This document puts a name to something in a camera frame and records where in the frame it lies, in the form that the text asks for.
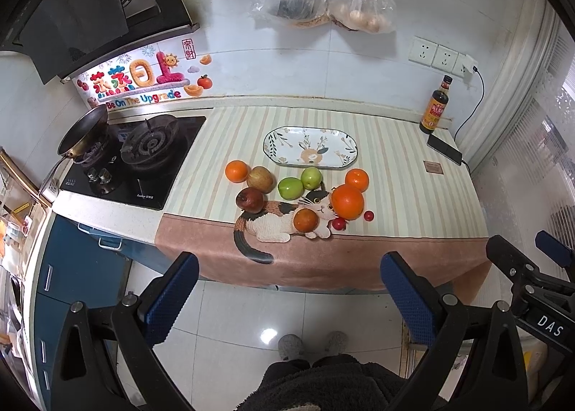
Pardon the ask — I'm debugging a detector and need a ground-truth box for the large orange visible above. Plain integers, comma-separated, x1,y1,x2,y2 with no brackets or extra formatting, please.
330,184,364,220

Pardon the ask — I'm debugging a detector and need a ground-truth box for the small orange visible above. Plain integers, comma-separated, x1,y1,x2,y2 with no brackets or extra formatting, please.
345,169,369,192

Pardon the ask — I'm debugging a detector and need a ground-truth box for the dark orange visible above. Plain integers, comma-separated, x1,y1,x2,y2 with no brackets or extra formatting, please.
293,208,320,234

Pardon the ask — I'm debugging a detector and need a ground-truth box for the dark red apple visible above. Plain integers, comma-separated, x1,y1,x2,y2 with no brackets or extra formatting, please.
236,187,266,213

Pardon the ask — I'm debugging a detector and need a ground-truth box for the green apple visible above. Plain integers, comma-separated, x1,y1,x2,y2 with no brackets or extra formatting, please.
300,167,323,190
278,176,305,201

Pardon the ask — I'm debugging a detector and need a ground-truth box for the brownish yellow-red apple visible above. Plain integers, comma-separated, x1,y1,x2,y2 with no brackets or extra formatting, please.
247,166,276,194

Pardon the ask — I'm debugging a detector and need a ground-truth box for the blue kitchen cabinet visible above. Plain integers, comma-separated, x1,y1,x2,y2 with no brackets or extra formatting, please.
32,216,171,408

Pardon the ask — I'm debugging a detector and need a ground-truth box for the grey right slipper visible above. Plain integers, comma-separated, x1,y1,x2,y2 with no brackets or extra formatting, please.
325,331,349,356

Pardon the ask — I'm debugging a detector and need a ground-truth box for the grey slipper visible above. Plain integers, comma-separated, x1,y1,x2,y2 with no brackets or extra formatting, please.
325,331,349,356
278,334,305,361

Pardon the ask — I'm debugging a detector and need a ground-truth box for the person in black fleece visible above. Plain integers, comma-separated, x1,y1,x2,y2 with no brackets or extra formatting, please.
238,354,406,411

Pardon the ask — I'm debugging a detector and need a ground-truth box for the black phone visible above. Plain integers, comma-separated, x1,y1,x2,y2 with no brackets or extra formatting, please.
427,135,463,166

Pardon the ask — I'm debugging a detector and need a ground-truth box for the grey left slipper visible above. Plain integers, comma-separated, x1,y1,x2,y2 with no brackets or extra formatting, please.
278,334,305,361

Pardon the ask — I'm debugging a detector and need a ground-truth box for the black gas stove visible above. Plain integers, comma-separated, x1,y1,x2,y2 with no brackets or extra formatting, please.
60,114,206,209

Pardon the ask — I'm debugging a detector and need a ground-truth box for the soy sauce bottle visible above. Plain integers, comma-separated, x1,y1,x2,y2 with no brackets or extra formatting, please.
419,75,452,135

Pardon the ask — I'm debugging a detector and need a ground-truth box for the black frying pan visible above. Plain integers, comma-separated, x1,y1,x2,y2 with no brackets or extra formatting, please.
39,105,108,195

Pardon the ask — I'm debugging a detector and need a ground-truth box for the white charger plug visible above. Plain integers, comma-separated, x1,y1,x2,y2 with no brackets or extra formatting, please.
455,53,478,77

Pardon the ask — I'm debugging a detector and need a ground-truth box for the floral oval ceramic plate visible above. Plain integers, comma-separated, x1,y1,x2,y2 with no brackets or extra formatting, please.
263,126,358,170

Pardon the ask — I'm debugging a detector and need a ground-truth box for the black range hood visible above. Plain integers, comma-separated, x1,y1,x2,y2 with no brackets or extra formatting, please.
1,0,199,83

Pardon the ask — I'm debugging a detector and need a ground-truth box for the black charging cable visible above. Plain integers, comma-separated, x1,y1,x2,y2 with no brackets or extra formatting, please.
452,65,487,174

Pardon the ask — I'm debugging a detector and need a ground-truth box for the white wall socket strip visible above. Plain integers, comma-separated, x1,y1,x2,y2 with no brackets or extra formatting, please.
408,36,464,78

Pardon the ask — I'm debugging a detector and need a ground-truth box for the colourful wall sticker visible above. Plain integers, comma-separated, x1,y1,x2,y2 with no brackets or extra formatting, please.
73,36,213,110

